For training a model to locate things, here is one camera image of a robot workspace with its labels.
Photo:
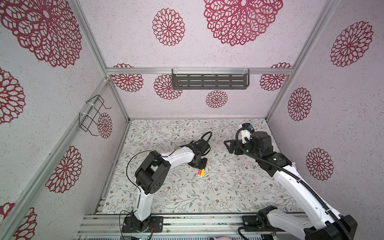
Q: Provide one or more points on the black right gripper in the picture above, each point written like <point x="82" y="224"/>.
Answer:
<point x="233" y="144"/>

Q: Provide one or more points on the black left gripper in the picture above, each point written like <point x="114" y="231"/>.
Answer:
<point x="203" y="166"/>

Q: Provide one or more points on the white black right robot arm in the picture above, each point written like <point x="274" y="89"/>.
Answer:
<point x="324" y="222"/>

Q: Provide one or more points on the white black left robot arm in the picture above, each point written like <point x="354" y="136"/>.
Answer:
<point x="153" y="172"/>

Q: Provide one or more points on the yellow highlighter right of pile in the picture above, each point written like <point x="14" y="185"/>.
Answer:
<point x="202" y="173"/>

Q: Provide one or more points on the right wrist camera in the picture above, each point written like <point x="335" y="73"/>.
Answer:
<point x="246" y="134"/>

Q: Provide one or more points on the dark grey wall shelf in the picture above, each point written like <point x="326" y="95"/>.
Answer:
<point x="189" y="81"/>

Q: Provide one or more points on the black wire wall basket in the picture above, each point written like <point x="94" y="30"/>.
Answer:
<point x="88" y="120"/>

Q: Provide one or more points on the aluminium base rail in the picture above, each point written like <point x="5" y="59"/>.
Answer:
<point x="183" y="214"/>

